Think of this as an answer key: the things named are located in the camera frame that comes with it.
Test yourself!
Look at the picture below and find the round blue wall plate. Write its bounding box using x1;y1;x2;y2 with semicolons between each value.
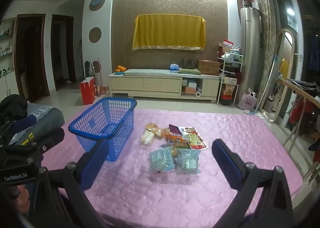
89;0;105;11

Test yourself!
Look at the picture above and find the wooden clothes rack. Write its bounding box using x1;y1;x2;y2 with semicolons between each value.
277;78;320;183

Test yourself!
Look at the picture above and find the beige low cabinet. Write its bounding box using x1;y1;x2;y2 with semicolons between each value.
108;68;220;101

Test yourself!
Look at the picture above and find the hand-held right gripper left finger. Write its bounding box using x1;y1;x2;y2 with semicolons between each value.
30;139;110;228

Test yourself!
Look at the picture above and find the red paper bag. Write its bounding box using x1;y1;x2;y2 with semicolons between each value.
79;77;97;105

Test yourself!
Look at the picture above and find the brown cardboard box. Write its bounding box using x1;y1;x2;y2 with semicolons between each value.
198;59;220;76

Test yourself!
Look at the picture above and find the green folded cloth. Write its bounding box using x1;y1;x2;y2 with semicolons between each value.
179;68;200;75

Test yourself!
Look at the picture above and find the black jacket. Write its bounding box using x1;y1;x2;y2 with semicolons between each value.
0;94;28;128

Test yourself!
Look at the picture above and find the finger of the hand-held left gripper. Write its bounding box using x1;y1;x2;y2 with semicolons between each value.
22;128;65;155
0;115;37;143

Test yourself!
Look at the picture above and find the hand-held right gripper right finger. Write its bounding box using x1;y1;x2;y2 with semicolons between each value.
212;139;294;228

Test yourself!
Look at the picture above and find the yellow cloth cover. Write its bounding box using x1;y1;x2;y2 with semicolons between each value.
132;14;207;52

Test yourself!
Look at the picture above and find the silver standing air conditioner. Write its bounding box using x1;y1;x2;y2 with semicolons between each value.
240;6;263;98

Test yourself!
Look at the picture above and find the blue plastic basket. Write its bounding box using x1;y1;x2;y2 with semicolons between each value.
68;97;138;162

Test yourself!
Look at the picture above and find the light blue snack packet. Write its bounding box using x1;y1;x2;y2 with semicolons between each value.
149;148;177;174
175;148;201;175

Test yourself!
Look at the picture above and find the white metal rack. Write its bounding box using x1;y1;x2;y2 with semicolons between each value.
217;51;244;106

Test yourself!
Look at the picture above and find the white wall cabinet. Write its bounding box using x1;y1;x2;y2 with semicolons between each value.
0;18;16;103

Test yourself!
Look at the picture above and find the round brown wall plate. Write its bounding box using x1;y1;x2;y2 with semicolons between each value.
89;27;102;43

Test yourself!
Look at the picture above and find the blue handled mop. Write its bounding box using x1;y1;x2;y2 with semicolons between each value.
244;53;279;116

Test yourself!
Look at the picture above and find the person's left hand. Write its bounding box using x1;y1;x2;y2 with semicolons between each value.
11;184;32;215

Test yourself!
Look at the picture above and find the orange and white snack packet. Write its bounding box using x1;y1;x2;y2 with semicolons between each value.
159;129;175;143

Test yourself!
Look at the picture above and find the black router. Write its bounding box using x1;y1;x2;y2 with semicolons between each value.
182;58;196;69

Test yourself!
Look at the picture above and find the red and yellow snack packet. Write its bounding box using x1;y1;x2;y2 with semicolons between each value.
179;126;208;151

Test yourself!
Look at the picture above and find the grey covered bed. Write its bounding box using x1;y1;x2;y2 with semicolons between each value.
12;104;65;145

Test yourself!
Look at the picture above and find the dark wooden door frame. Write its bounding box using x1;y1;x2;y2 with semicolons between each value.
14;14;50;103
51;14;77;91

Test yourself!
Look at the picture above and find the long-handled dustpan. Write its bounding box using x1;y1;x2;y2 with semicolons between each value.
96;58;107;96

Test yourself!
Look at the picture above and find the pink gift bag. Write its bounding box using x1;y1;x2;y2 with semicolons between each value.
237;90;258;111

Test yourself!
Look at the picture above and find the patterned beige curtain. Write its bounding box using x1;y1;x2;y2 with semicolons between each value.
254;0;278;113

